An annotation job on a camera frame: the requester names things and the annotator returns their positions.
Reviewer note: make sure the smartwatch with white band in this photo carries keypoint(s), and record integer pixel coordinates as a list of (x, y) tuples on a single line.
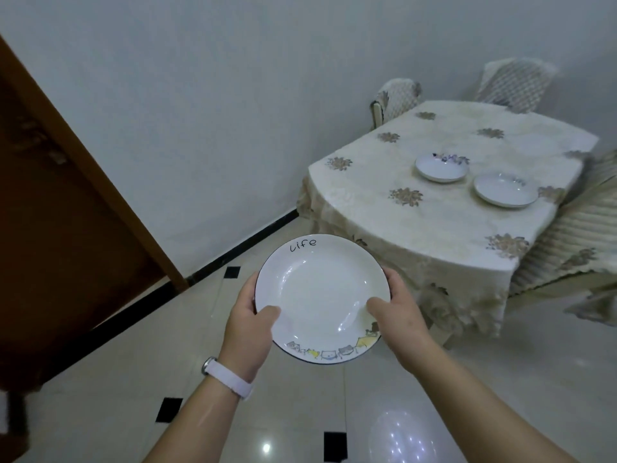
[(231, 378)]

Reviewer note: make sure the person's left forearm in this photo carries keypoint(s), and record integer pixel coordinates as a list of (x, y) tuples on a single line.
[(197, 424)]

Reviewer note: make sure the cloth-covered dining table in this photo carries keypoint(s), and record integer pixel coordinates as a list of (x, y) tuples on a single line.
[(434, 226)]

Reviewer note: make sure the brown wooden door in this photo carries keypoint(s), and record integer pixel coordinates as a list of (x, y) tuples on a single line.
[(62, 226)]

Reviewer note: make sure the person's right hand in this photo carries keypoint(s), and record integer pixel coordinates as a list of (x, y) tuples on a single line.
[(402, 327)]

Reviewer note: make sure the cream floral tablecloth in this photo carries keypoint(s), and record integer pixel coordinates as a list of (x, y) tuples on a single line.
[(376, 178)]

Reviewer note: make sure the person's right forearm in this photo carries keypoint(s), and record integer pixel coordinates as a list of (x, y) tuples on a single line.
[(482, 409)]

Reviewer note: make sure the white cartoon print plate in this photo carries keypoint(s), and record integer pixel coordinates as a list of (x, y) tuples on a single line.
[(505, 190), (441, 168), (318, 294)]

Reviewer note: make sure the person's left hand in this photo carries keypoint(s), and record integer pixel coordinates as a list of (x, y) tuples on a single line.
[(248, 337)]

